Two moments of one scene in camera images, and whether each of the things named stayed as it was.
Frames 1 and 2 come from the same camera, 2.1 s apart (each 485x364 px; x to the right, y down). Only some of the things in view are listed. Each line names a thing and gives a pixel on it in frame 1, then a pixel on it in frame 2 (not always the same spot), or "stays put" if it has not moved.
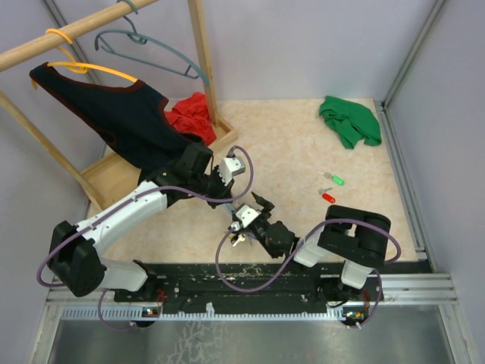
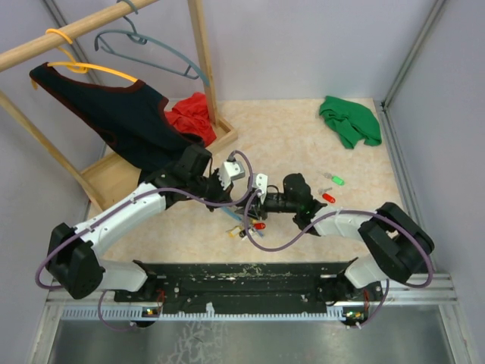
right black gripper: (267, 205) → (255, 211)
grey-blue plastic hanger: (141, 39) stays put
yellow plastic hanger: (79, 67) stays put
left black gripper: (223, 192) stays put
